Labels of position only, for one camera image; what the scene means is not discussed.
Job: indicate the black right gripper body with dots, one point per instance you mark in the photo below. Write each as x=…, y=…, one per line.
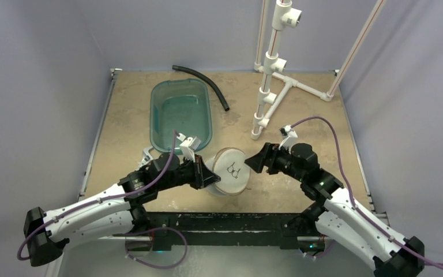
x=267, y=158

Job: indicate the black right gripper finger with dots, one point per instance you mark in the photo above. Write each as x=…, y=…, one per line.
x=264, y=153
x=258, y=162

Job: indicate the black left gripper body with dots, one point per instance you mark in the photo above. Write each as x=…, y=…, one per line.
x=187, y=173

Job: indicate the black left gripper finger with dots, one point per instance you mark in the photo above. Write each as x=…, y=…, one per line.
x=206, y=177
x=197, y=164

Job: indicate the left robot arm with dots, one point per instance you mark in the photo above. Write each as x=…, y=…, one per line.
x=117, y=210

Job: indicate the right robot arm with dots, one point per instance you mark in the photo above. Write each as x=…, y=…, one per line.
x=336, y=214

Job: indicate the teal transparent plastic tub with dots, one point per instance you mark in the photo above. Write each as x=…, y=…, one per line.
x=181, y=105

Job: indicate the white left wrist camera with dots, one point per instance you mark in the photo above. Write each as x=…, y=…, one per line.
x=188, y=146

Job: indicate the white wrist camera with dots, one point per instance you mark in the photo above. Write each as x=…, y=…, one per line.
x=289, y=136
x=188, y=146

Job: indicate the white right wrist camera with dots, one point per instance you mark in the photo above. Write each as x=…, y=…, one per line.
x=289, y=136

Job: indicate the red handled adjustable wrench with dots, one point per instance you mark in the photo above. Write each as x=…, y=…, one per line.
x=146, y=157

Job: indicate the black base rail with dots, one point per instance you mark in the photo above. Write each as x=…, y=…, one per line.
x=284, y=230

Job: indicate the white PVC pipe frame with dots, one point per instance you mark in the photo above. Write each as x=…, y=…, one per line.
x=274, y=84

